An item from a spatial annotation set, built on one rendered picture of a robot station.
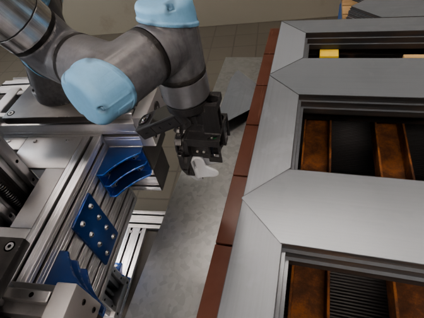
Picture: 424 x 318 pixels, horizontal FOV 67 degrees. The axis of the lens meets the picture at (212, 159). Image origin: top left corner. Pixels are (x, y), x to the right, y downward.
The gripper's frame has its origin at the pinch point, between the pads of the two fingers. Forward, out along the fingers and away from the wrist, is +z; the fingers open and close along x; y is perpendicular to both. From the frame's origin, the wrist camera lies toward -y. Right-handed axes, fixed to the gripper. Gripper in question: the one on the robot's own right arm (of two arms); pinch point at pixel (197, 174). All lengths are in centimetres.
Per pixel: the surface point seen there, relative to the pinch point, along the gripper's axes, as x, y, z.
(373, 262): -9.9, 33.9, 7.4
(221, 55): 200, -51, 93
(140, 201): 48, -64, 93
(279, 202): -0.8, 16.8, 5.6
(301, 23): 75, 17, 6
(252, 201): -1.3, 11.2, 5.6
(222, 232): -7.0, 5.6, 9.8
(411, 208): 1.2, 40.7, 5.5
